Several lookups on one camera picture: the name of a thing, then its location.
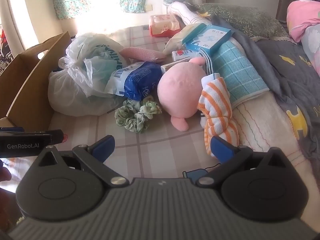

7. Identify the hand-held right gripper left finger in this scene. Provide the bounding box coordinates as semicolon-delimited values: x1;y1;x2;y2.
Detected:
37;135;127;187

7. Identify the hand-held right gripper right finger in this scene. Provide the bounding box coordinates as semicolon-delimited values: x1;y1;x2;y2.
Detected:
196;136;287;187

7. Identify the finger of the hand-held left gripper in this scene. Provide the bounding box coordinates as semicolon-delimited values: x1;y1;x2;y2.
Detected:
25;129;68;145

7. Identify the green scrunchie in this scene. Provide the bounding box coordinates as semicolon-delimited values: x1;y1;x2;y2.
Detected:
139;96;162;120
114;99;150;134

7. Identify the orange striped white towel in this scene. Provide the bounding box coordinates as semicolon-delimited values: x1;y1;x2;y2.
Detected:
197;73;240;158

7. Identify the brown cardboard box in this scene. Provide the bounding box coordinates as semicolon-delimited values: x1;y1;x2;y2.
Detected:
0;31;73;133

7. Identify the pink plush toy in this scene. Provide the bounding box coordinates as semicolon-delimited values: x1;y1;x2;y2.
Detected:
157;57;208;132

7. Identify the blue white tissue pack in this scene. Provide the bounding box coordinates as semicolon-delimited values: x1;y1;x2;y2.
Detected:
104;62;166;101

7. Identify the teal checked towel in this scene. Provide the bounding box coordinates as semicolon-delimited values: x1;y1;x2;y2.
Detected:
199;41;270;107

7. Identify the pink bubble wrap roll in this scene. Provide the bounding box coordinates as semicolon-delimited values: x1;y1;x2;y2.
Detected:
119;47;166;63

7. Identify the strawberry white packet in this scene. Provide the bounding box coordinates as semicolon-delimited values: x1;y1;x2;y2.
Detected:
172;49;201;62

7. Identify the blue bandage box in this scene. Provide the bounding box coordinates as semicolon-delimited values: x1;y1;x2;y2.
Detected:
182;25;232;57

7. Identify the beige paper packet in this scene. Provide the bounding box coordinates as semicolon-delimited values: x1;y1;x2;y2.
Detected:
163;24;208;55

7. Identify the person's left hand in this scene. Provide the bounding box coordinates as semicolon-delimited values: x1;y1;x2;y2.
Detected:
0;159;12;184

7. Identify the white plastic bag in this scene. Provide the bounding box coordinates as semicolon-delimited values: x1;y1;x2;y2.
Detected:
47;34;130;117

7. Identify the grey printed blanket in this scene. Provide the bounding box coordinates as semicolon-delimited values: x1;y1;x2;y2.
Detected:
207;15;320;180

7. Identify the green leaf-patterned pillow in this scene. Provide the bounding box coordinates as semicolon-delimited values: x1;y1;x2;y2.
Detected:
194;3;291;41

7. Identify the red wet wipe pack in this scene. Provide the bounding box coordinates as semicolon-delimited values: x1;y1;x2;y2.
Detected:
149;14;181;38

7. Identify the light blue floral quilt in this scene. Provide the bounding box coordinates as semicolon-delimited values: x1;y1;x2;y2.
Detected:
301;24;320;77

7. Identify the pink pillow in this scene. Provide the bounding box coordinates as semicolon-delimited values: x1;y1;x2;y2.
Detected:
286;0;320;43

